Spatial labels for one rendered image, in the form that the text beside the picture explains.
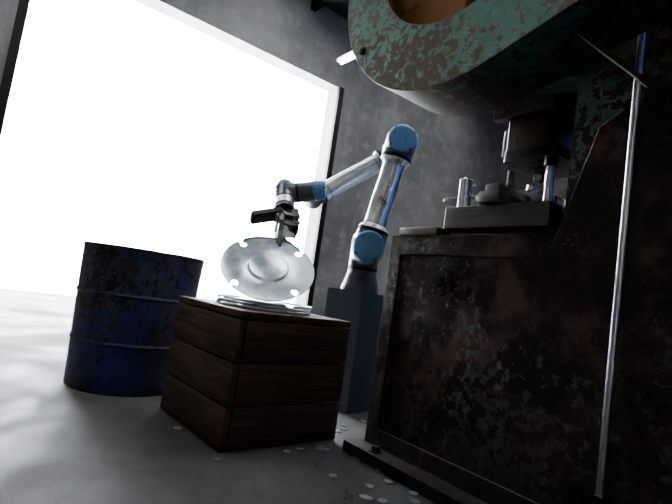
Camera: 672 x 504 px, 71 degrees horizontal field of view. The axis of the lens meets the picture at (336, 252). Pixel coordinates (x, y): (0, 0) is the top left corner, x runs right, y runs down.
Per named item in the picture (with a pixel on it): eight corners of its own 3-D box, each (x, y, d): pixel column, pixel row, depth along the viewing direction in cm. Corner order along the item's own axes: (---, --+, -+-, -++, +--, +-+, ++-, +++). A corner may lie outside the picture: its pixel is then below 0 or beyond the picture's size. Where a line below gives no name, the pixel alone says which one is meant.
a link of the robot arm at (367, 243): (376, 269, 184) (417, 139, 189) (379, 267, 169) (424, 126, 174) (346, 260, 184) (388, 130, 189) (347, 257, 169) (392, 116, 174)
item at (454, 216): (442, 228, 130) (444, 207, 131) (530, 255, 157) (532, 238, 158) (547, 225, 106) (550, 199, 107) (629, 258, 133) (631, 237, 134)
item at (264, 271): (260, 316, 131) (260, 314, 131) (201, 256, 144) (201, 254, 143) (332, 279, 150) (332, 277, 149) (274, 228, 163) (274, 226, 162)
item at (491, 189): (475, 202, 119) (480, 162, 120) (512, 216, 129) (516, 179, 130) (496, 200, 115) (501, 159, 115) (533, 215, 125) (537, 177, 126)
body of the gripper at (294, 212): (300, 224, 162) (300, 203, 171) (276, 219, 160) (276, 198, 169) (295, 240, 167) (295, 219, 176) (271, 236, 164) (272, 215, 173)
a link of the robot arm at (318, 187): (324, 184, 187) (296, 187, 187) (324, 177, 176) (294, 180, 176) (326, 203, 186) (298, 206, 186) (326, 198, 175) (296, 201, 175)
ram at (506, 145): (491, 157, 139) (503, 61, 142) (519, 171, 148) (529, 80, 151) (548, 147, 126) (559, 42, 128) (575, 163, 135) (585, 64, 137)
